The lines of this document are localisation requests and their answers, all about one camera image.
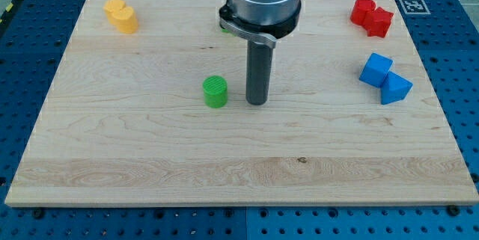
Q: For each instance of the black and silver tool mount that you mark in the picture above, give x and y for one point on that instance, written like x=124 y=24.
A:
x=266 y=34

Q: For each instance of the blue triangular block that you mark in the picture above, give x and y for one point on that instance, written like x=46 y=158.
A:
x=394 y=88

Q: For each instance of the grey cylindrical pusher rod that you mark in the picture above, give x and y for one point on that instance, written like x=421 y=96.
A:
x=259 y=63

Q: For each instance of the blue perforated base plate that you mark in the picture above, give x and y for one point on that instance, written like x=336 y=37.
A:
x=33 y=37

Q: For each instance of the yellow round block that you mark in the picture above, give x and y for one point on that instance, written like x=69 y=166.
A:
x=112 y=6

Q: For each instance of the yellow heart block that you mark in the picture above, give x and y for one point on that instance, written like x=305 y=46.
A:
x=125 y=20

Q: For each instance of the red cylinder block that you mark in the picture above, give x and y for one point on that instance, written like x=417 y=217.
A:
x=360 y=9

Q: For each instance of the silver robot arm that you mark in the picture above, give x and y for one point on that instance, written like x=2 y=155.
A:
x=261 y=23

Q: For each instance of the white fiducial marker tag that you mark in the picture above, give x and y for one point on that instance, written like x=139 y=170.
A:
x=414 y=7

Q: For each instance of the green cylinder block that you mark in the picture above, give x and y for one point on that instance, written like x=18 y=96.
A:
x=215 y=90

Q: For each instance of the wooden board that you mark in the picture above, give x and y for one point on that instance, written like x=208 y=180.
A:
x=125 y=123

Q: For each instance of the red star block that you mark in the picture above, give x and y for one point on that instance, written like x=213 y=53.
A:
x=377 y=22

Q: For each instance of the blue cube block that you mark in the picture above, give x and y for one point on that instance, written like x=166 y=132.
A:
x=376 y=70

